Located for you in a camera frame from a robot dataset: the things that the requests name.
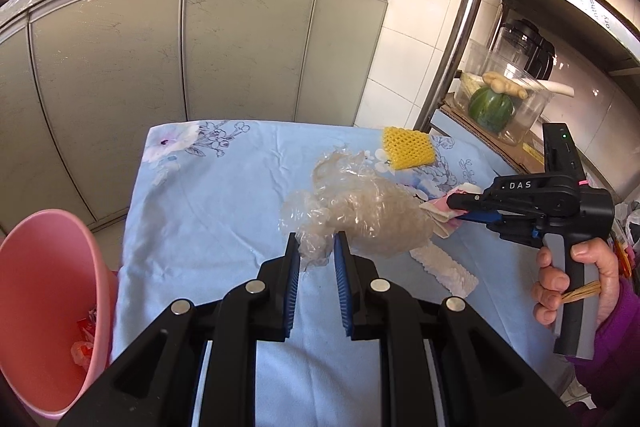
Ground pink white paper cup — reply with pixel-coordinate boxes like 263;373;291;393
420;182;483;239

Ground clear plastic bag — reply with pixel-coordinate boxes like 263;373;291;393
279;150;435;269

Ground orange plastic wrapper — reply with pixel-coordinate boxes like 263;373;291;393
70;307;96;372

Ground pink plastic trash bucket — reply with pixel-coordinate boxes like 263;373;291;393
1;209;117;419

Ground grey kitchen base cabinet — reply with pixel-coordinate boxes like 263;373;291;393
1;0;388;231

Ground person's right hand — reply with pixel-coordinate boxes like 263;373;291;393
530;238;622;327

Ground white paper strip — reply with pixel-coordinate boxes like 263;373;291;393
409;242;478;298

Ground green squash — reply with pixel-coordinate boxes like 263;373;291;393
468;87;514;134

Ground light blue floral tablecloth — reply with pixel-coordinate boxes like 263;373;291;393
113;120;573;426

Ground yellow foam fruit net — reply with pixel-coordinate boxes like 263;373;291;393
382;127;436;170

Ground ginger root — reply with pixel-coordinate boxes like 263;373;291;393
482;72;528;100

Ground black blender jug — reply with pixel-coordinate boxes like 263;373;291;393
494;18;555;80

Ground metal shelf rack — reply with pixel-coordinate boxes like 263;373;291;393
412;0;640;134

